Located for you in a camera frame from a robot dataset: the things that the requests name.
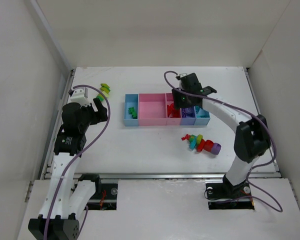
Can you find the green lego brick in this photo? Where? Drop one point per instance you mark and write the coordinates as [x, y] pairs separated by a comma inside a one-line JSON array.
[[133, 113]]

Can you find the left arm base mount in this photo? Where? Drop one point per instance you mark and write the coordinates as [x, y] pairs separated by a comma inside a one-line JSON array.
[[105, 198]]

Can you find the left light blue bin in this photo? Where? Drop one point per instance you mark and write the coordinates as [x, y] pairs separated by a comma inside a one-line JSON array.
[[130, 118]]

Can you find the purple blue bin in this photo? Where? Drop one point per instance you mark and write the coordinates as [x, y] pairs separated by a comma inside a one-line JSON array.
[[189, 121]]

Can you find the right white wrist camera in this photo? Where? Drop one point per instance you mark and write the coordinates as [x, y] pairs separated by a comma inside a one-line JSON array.
[[180, 76]]

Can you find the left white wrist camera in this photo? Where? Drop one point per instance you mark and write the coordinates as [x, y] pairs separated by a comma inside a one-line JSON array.
[[79, 95]]

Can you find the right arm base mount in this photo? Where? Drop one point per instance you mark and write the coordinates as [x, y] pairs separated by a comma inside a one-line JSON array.
[[219, 198]]

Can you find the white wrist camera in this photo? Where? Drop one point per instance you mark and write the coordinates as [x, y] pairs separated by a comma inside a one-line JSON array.
[[180, 76], [79, 95]]

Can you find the aluminium rail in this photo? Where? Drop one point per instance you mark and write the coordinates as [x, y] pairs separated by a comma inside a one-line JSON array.
[[143, 176]]

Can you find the red legos in bin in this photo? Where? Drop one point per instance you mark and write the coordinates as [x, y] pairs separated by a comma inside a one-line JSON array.
[[172, 112]]

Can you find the large pink bin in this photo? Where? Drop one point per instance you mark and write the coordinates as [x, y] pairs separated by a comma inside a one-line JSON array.
[[152, 109]]

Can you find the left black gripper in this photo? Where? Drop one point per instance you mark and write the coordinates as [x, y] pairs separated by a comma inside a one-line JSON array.
[[97, 113]]

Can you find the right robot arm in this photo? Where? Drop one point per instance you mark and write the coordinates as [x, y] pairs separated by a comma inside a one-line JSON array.
[[251, 137]]

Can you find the purple legos in bin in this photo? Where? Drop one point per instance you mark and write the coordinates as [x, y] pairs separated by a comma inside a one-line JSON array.
[[188, 112]]

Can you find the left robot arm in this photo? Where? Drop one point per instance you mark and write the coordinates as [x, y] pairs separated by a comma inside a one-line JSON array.
[[65, 202]]

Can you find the teal legos in bin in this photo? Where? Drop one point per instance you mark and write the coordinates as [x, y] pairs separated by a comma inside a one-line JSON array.
[[200, 113]]

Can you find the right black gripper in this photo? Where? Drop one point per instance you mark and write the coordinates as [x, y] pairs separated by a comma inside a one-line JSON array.
[[192, 81]]

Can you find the green yellow red lego stack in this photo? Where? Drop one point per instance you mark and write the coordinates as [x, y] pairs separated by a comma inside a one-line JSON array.
[[105, 89]]

